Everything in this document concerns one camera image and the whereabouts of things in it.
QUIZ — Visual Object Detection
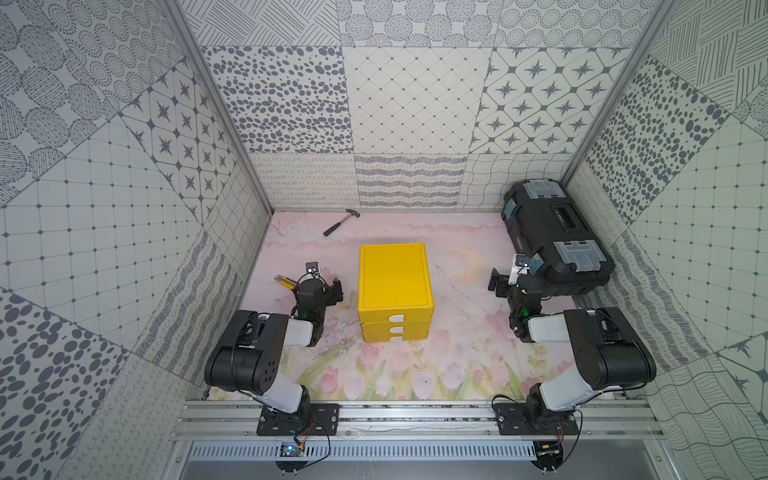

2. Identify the white slotted cable duct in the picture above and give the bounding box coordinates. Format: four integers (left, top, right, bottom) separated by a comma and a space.
188, 439, 535, 462

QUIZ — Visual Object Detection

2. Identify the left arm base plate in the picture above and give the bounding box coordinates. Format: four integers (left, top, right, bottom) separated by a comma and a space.
257, 403, 340, 437

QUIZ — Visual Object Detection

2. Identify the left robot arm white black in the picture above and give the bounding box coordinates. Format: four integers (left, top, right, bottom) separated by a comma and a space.
204, 275, 343, 421

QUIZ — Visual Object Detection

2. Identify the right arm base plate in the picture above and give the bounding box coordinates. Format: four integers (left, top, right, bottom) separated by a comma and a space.
492, 402, 579, 436

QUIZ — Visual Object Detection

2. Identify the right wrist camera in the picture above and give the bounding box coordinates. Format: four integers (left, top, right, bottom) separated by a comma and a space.
507, 253, 544, 285

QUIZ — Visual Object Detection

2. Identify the yellow black utility knife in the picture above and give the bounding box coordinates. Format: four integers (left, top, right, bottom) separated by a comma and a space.
274, 275, 298, 291

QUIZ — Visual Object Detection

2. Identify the yellow plastic drawer cabinet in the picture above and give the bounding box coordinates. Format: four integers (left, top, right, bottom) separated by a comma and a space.
357, 243, 435, 344

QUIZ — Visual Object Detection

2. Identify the hammer with black handle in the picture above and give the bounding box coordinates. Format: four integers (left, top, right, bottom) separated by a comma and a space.
323, 209, 360, 237

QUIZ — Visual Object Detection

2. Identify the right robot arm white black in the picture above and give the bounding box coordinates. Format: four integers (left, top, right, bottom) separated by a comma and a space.
488, 269, 657, 422

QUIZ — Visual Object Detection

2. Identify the black plastic toolbox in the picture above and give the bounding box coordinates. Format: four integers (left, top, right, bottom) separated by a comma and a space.
501, 179, 615, 296

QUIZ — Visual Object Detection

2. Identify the aluminium frame rail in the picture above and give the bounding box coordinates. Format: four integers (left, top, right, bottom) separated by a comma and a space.
170, 400, 664, 441

